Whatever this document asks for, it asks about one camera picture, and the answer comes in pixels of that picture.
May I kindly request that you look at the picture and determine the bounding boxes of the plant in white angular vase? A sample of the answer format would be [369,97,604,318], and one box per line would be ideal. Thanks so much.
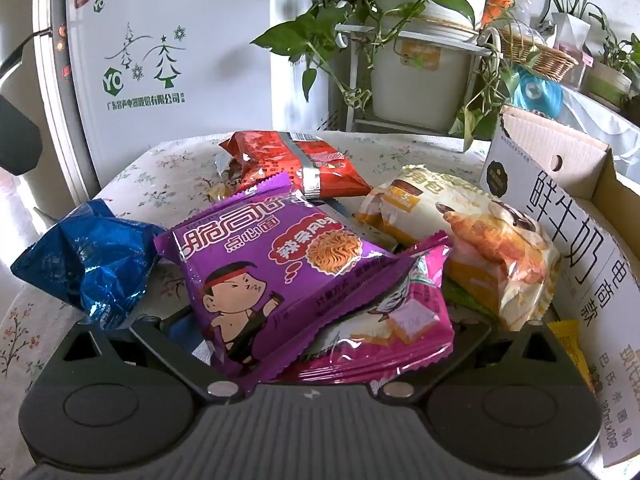
[530,0,621,53]

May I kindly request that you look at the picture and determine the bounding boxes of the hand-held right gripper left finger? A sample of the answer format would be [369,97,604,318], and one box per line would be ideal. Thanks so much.
[64,317,240,403]

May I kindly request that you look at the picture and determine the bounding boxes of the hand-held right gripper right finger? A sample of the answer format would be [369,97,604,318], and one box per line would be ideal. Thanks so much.
[377,320,568,405]

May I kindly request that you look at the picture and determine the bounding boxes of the wicker basket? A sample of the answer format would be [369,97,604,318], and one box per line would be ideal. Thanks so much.
[492,27,580,81]

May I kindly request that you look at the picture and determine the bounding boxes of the purple noodle snack packet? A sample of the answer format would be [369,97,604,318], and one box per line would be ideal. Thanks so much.
[152,171,401,386]

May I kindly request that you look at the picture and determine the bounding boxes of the pink lidded container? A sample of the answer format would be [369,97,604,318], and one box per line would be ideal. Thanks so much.
[555,40,594,69]

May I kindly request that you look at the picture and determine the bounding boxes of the white chest freezer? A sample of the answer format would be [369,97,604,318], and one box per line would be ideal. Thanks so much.
[32,0,331,201]

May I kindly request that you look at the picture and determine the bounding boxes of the orange cup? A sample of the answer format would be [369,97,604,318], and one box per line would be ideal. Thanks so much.
[482,0,513,28]

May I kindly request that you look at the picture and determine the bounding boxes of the red snack packet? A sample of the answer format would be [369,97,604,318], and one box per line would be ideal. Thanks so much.
[219,130,373,200]

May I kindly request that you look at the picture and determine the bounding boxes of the floral tablecloth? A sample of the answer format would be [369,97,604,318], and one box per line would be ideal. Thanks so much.
[0,132,501,436]

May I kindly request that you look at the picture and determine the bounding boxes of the small potted plant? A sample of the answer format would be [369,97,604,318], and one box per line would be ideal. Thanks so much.
[582,35,640,107]

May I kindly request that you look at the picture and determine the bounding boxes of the croissant bread packet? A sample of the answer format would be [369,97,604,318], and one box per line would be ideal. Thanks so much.
[356,164,563,332]

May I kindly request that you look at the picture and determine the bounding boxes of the white metal plant stand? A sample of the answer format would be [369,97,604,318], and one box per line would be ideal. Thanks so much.
[334,22,501,136]

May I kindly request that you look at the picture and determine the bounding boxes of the cardboard box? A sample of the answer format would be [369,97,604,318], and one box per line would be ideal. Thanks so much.
[479,105,640,468]

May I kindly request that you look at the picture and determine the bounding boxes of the blue round roll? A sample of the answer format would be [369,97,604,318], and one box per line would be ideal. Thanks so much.
[512,67,566,116]

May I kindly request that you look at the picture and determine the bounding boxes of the black power cable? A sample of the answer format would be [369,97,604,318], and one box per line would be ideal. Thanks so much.
[0,27,53,78]

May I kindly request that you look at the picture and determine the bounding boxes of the cloth covered side table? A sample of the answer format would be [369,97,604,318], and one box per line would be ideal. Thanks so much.
[560,85,640,176]

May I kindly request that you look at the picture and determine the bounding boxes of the blue foil snack packet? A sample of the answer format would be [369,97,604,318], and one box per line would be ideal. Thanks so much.
[11,199,166,330]

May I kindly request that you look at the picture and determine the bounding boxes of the pink and white snack packet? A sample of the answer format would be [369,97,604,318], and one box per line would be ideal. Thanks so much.
[280,230,456,386]

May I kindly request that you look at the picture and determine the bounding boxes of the yellow snack packet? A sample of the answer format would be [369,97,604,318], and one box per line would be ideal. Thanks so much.
[548,321,597,393]

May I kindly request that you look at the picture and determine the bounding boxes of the green pothos plant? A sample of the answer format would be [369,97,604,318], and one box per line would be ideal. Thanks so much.
[250,0,526,151]

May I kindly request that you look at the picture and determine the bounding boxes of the white pot with rope band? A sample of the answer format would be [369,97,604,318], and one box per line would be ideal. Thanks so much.
[375,0,488,43]

